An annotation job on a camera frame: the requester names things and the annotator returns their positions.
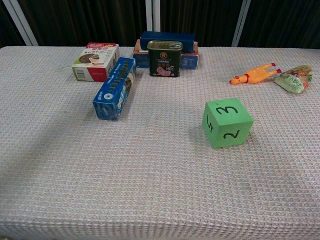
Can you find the green foam number cube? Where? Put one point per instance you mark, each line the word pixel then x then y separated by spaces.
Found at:
pixel 225 125

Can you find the long blue cookie box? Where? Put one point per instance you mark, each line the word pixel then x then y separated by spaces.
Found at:
pixel 115 90

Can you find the beige waffle tablecloth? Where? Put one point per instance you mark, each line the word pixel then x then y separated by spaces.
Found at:
pixel 150 180

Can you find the dark luncheon meat can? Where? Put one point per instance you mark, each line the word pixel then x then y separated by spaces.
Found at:
pixel 164 58

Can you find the orange and blue box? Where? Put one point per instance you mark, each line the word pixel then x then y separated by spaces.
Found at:
pixel 190 61

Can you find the dark blue plain box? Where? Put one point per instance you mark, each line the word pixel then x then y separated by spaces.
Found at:
pixel 167 36

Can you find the red white cookie box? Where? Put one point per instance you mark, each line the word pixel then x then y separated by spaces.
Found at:
pixel 92 62

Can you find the orange rubber chicken toy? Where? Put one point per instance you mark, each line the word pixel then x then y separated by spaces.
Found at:
pixel 255 75

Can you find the green snack packet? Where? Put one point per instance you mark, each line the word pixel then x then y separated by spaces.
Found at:
pixel 295 80

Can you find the white double partition post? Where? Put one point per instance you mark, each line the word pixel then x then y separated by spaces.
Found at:
pixel 152 15

